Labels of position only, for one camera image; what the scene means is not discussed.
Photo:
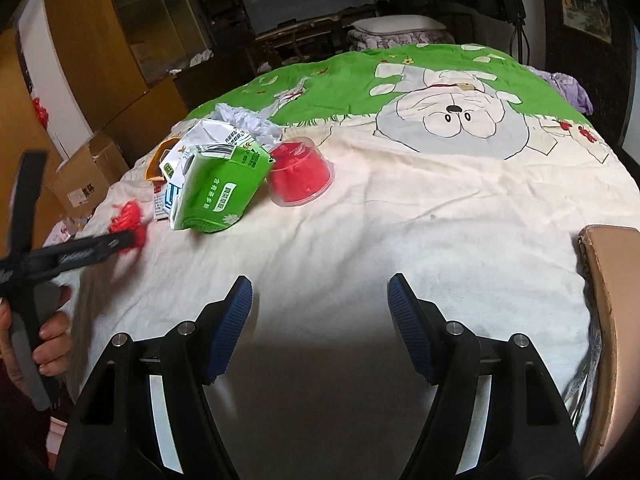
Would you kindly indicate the red plastic cup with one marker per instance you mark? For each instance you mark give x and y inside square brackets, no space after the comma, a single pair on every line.
[300,175]

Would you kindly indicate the purple floral bed sheet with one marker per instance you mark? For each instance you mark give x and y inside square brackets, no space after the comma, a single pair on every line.
[570,87]

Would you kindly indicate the dark wooden table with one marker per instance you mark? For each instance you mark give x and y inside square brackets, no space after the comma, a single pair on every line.
[300,35]

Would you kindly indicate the yellow wooden wardrobe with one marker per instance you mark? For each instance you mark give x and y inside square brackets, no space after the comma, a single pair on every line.
[140,95]

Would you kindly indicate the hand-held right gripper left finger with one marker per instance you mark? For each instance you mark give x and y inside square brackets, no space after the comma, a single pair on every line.
[232,330]

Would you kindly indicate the white crumpled carton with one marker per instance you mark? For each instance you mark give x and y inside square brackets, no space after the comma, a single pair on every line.
[210,132]

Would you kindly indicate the person's left hand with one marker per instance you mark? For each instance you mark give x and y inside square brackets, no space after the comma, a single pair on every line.
[52,332]

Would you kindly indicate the red hanging ornament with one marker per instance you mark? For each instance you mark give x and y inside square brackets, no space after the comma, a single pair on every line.
[41,112]

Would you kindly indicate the white pillow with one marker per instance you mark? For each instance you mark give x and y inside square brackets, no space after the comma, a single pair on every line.
[395,24]

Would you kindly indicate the pink floral snack bag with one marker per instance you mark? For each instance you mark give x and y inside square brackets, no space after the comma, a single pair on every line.
[62,230]

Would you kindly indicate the beige bin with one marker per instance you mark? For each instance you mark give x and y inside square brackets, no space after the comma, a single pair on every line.
[610,310]

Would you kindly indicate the white blue carton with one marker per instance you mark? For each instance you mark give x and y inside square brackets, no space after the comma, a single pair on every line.
[167,197]

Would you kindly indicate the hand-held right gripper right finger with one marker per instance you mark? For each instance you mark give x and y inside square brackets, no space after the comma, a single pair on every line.
[410,330]

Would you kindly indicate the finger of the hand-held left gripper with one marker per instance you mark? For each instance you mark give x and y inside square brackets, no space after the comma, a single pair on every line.
[90,252]

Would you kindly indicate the white tissue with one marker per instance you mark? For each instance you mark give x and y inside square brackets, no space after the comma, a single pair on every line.
[250,122]

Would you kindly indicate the white crumpled cloth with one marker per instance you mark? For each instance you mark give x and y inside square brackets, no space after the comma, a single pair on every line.
[202,57]

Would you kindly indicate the black metal coat rack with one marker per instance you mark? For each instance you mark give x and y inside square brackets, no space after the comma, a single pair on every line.
[520,42]

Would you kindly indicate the dark framed painting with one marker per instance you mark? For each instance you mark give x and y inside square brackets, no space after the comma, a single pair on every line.
[585,5]

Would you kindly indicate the green cream printed blanket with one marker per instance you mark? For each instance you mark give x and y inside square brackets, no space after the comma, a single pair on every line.
[400,240]

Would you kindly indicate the brown cardboard box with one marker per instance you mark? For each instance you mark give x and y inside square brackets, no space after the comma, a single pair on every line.
[85,180]

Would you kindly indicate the red wrapper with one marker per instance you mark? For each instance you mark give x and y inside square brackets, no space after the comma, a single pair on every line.
[130,217]

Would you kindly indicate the folded floral quilt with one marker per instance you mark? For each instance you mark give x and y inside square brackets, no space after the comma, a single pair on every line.
[380,40]

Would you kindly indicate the green milk carton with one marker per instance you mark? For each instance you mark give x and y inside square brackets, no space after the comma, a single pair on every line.
[215,195]

